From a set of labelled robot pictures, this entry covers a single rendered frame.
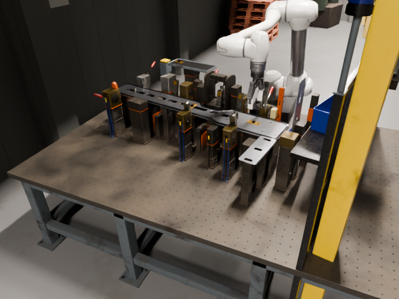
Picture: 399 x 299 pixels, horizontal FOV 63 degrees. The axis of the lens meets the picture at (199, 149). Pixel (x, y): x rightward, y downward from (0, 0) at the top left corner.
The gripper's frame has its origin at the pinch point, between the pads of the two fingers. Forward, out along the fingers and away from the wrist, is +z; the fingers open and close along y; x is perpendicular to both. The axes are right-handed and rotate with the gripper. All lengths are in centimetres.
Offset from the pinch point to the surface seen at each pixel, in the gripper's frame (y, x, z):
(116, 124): 22, -102, 34
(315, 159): 24, 46, 10
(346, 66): 64, 56, -50
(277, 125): -4.6, 14.0, 13.5
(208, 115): 6.6, -28.9, 13.5
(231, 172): 21.9, -2.7, 39.3
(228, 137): 25.0, -3.5, 12.9
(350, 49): 64, 56, -55
